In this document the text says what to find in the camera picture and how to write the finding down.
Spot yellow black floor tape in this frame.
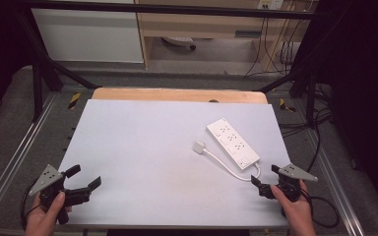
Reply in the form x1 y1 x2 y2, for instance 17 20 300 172
279 97 296 113
67 91 83 110

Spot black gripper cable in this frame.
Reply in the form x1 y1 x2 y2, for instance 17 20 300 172
299 188 341 229
20 178 43 231

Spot aluminium rail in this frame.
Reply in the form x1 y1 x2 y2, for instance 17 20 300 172
0 92 57 227
304 129 366 236

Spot grey chair base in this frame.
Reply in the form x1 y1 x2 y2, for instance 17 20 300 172
161 35 198 52

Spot light wooden desk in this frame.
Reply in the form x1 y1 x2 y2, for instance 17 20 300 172
134 0 313 71

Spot white plug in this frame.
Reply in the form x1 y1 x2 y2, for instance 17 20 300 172
192 141 207 154

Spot black metal frame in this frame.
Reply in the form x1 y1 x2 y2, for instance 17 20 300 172
13 0 329 124

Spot person's left hand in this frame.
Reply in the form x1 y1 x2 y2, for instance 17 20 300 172
24 192 73 236

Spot white power strip cable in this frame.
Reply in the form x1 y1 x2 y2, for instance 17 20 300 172
203 147 262 183

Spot person's right hand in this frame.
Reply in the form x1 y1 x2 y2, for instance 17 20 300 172
270 180 317 236

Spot white power strip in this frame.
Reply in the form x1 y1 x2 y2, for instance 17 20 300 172
206 117 262 171

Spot black curtain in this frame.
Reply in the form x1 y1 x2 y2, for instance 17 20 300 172
0 0 35 129
303 0 378 217

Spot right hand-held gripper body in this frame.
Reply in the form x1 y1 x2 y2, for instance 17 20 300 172
258 163 319 203

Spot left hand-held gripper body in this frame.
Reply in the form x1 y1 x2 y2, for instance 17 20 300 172
29 163 92 226

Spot white cabinet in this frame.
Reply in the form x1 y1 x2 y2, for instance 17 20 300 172
31 0 145 64

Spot bundle of black floor cables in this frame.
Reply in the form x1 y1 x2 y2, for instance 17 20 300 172
278 82 334 173

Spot white wall socket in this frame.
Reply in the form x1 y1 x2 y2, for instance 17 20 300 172
257 0 284 11

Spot black hanging cables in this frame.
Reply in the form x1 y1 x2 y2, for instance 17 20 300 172
244 9 304 78

